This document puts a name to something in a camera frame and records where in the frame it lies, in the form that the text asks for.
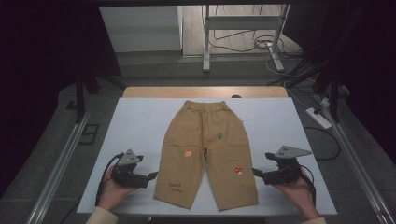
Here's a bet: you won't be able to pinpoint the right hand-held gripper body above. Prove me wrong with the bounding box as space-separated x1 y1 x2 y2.
262 145 313 186

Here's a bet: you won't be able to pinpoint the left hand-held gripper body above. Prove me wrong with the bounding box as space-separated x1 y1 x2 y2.
110 148 149 189

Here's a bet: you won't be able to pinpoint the tan child pants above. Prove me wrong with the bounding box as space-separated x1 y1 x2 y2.
152 100 260 212

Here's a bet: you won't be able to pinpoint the person's right hand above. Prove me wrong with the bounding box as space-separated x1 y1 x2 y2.
272 167 320 221

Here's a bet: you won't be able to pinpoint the person's left hand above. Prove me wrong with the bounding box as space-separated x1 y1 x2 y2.
97 168 138 212

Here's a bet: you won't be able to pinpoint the white power strip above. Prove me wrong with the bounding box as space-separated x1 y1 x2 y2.
304 106 333 131

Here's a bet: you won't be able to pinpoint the black stand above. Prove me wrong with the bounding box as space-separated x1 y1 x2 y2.
74 68 125 124
312 62 344 123

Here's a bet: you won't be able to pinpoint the wooden table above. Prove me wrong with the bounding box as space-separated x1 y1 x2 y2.
122 86 289 99

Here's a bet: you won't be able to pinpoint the dark curtain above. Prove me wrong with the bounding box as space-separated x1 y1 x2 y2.
0 0 123 200
282 0 396 175

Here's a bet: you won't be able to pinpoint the white metal stand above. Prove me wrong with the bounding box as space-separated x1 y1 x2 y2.
202 3 292 74

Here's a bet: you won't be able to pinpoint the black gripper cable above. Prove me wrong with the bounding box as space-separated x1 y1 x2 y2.
298 163 318 208
94 152 125 207

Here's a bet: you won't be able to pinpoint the black power strip cable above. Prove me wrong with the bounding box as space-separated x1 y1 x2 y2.
303 125 341 161

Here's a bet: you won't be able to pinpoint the aluminium rail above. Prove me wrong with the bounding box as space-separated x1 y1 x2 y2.
26 111 92 224
320 102 396 224

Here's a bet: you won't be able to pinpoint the black cable bundle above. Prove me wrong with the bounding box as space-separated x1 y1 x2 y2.
267 55 322 89

